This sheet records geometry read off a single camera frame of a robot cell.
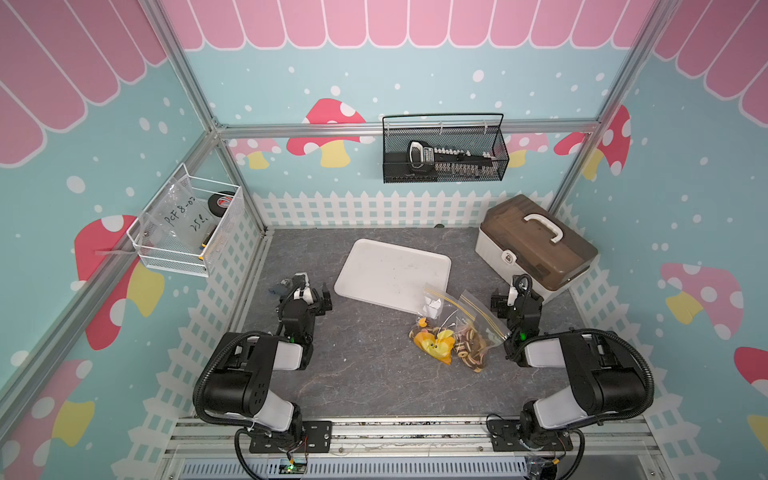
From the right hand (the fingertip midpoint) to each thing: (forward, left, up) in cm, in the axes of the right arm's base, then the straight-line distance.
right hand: (514, 289), depth 93 cm
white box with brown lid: (+16, -3, +7) cm, 18 cm away
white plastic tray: (+11, +38, -7) cm, 41 cm away
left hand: (0, +63, +1) cm, 63 cm away
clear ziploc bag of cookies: (-15, +14, +2) cm, 21 cm away
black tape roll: (+12, +85, +26) cm, 90 cm away
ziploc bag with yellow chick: (-11, +25, 0) cm, 27 cm away
